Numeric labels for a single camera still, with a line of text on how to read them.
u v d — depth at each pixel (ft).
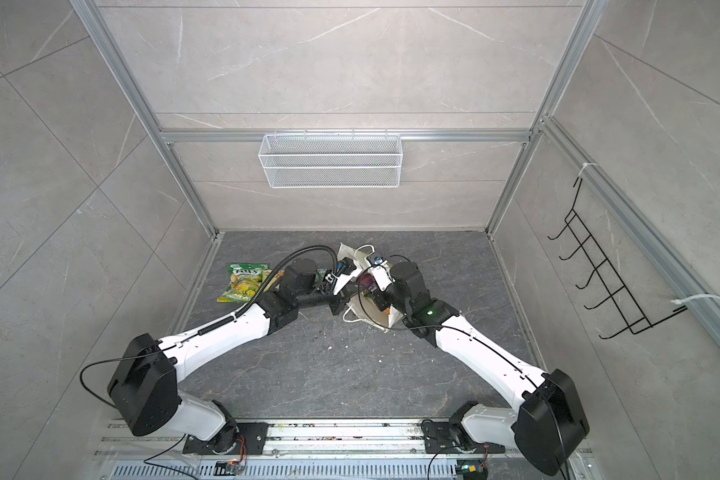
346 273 2.14
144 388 1.37
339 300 2.22
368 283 2.25
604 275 2.22
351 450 2.40
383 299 2.30
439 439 2.39
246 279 3.31
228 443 2.27
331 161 3.28
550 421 1.27
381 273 2.21
